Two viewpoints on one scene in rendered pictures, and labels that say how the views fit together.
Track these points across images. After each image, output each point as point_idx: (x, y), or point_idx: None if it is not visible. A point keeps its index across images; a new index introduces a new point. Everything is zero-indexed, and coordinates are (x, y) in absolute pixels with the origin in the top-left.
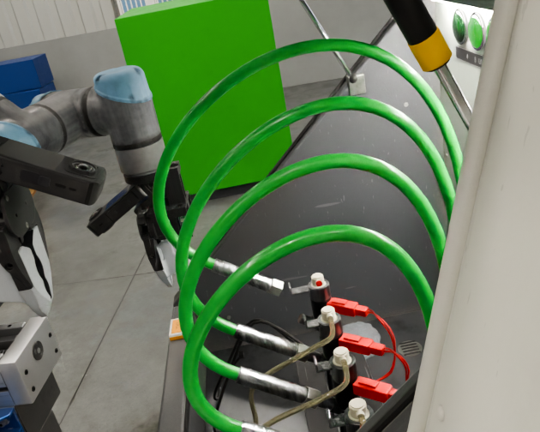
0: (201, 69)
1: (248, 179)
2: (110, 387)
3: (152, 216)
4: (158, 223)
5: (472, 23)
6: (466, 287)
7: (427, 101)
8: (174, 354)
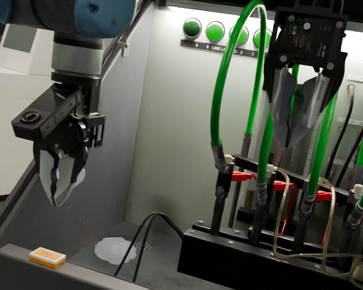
0: None
1: None
2: None
3: (89, 121)
4: (218, 100)
5: (216, 26)
6: None
7: (263, 54)
8: (79, 274)
